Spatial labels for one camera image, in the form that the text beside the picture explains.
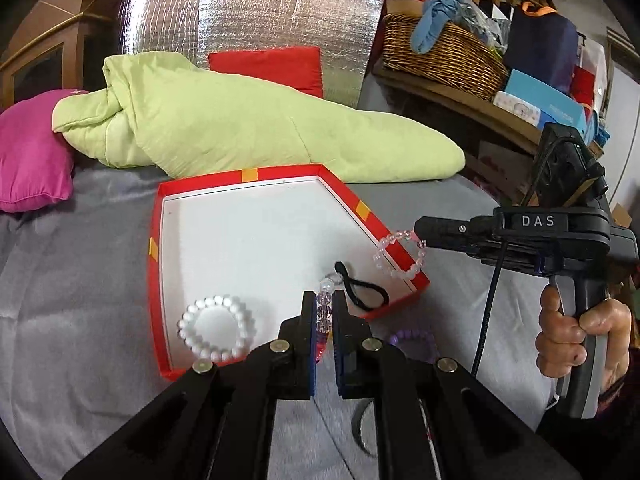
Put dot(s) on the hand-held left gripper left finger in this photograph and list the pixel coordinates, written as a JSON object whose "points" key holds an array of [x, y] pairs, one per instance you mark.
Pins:
{"points": [[308, 320]]}

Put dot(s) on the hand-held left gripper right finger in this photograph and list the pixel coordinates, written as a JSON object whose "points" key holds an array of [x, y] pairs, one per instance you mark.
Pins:
{"points": [[339, 320]]}

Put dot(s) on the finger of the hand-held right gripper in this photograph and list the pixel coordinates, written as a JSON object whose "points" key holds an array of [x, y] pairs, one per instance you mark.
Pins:
{"points": [[450, 232]]}

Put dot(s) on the red and white tray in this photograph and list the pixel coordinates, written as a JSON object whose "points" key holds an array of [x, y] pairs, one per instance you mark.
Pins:
{"points": [[260, 240]]}

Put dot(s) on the person's right forearm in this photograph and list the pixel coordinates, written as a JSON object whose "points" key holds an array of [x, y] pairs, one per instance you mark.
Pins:
{"points": [[622, 405]]}

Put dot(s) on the person's right hand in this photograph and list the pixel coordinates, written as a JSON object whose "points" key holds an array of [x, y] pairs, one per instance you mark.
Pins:
{"points": [[562, 332]]}

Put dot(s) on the dark grey bangle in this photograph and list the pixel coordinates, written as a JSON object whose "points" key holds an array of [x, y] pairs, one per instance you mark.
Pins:
{"points": [[358, 427]]}

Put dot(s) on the white patterned box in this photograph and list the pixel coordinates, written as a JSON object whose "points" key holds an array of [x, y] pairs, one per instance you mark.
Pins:
{"points": [[517, 109]]}

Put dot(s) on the wooden shelf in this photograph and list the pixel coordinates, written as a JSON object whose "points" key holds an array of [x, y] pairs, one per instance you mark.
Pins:
{"points": [[450, 97]]}

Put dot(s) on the blue cardboard box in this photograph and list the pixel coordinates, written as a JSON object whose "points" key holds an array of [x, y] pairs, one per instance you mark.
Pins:
{"points": [[545, 97]]}

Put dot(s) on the red gift bag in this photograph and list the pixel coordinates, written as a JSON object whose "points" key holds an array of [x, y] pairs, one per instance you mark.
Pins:
{"points": [[584, 85]]}

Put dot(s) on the wicker basket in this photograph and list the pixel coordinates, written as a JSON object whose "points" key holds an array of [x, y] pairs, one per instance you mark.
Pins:
{"points": [[450, 65]]}

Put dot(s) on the navy bag with orange trim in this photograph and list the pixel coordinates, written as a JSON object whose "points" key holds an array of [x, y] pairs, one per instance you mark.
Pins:
{"points": [[542, 50]]}

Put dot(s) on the light green quilt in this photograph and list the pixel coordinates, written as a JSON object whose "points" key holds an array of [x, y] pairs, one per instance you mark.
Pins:
{"points": [[250, 125]]}

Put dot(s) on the blue cloth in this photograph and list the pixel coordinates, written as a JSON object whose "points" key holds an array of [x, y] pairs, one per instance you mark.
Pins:
{"points": [[432, 22]]}

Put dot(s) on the grey blanket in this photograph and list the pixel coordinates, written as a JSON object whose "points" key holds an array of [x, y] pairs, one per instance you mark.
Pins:
{"points": [[75, 285]]}

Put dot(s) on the red cushion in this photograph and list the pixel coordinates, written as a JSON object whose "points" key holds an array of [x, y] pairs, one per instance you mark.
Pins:
{"points": [[270, 67]]}

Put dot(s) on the silver foil mat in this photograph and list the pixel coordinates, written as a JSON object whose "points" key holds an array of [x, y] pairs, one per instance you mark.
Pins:
{"points": [[240, 15]]}

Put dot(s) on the magenta pillow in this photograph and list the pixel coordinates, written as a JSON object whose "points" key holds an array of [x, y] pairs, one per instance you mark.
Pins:
{"points": [[30, 160]]}

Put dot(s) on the wooden cabinet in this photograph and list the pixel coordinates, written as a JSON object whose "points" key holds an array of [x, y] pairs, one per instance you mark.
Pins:
{"points": [[40, 60]]}

